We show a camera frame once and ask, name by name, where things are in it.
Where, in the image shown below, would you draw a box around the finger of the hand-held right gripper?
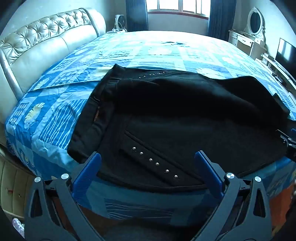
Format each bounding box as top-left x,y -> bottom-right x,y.
272,93 -> 291,116
276,130 -> 296,149

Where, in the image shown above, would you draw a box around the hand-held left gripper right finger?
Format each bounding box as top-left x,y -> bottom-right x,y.
192,151 -> 273,241

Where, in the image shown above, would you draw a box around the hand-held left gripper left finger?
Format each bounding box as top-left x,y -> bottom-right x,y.
23,152 -> 107,241

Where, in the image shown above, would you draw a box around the black studded pants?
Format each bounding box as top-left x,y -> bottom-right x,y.
67,64 -> 292,194

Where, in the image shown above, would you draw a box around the white television stand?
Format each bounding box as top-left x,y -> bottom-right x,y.
261,53 -> 296,93

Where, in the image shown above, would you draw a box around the flat screen television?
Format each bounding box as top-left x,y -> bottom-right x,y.
275,38 -> 296,77

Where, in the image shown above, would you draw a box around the blue patterned bedsheet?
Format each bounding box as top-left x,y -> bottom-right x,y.
5,30 -> 296,220

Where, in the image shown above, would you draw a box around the white dressing table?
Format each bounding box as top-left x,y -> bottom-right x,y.
228,30 -> 266,61

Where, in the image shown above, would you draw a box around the cream nightstand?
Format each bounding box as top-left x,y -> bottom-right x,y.
0,146 -> 35,220

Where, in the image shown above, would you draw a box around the white oval vanity mirror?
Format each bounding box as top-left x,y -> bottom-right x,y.
246,7 -> 265,40

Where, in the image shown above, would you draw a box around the dark blue curtain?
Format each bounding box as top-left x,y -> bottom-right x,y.
207,0 -> 237,41
125,0 -> 148,32

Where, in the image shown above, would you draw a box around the beige tufted headboard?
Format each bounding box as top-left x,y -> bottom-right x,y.
0,7 -> 107,144

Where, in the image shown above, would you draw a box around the window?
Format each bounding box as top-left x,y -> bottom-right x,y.
146,0 -> 213,14

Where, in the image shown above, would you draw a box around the white box fan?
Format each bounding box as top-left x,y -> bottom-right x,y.
115,14 -> 127,30

